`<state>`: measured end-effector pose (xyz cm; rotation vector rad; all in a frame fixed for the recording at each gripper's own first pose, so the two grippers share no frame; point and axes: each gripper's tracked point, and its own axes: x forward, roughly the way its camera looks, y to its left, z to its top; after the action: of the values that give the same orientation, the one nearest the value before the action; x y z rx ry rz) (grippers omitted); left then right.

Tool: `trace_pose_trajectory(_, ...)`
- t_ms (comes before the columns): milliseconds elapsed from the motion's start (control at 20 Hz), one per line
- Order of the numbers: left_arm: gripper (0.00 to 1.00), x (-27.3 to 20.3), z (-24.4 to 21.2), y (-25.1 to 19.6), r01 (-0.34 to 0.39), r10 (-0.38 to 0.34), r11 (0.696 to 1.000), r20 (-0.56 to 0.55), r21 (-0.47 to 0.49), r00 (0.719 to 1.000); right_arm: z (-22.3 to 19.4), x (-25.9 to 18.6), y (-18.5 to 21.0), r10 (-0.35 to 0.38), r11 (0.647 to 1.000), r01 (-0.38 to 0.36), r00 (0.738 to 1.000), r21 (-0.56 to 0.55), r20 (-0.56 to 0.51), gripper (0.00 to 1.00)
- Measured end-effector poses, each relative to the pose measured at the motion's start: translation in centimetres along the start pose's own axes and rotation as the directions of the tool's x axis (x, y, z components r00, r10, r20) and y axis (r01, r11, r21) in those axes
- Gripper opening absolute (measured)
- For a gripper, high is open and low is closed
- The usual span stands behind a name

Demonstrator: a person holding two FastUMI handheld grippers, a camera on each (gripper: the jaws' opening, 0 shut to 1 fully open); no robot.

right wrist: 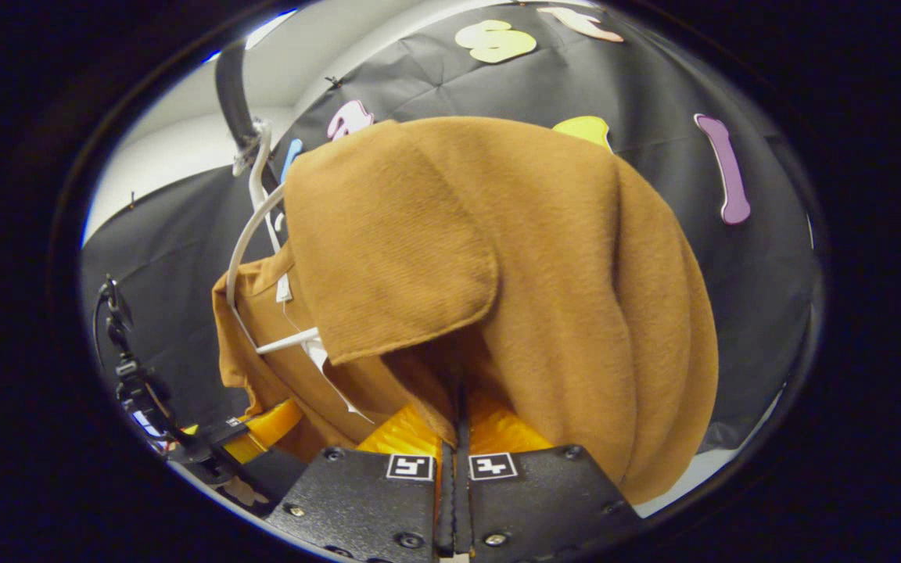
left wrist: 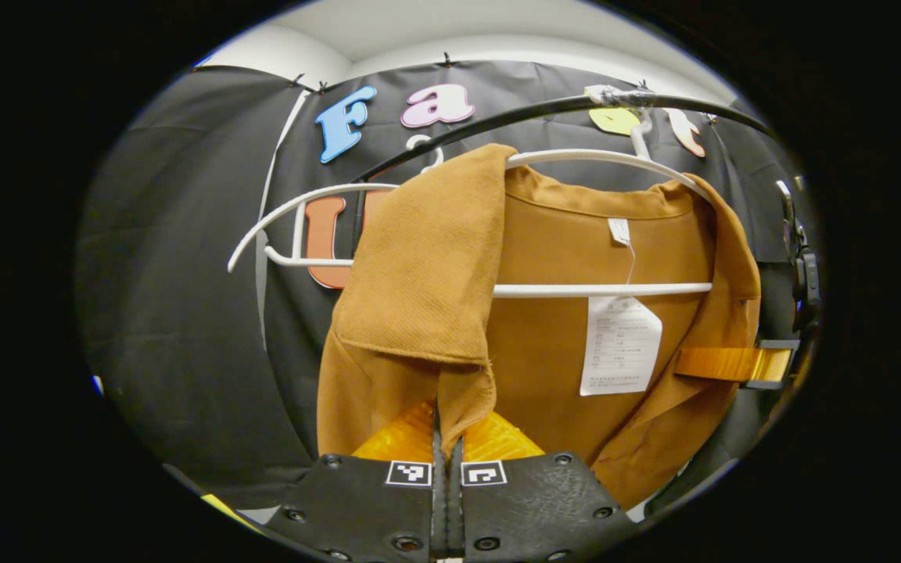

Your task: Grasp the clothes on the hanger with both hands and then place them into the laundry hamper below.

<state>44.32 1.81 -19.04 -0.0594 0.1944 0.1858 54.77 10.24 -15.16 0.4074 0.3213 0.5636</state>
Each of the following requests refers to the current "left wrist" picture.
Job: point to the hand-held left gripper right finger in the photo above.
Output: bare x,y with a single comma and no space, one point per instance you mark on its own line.
536,508

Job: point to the white plastic clothes hanger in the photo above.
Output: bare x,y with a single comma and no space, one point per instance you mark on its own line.
599,290
302,195

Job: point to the yellow floor tape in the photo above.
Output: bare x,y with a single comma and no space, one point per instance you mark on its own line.
227,510

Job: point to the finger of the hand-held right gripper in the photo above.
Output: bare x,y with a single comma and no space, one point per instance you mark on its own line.
724,363

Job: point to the black backdrop cloth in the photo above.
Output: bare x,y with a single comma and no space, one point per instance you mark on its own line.
184,274

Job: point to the brown shirt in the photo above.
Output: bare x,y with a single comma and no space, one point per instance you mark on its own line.
544,258

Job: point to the black metal clothes rack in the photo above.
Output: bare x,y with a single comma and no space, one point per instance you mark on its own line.
513,117

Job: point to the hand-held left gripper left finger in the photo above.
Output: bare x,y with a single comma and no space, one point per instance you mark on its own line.
364,508

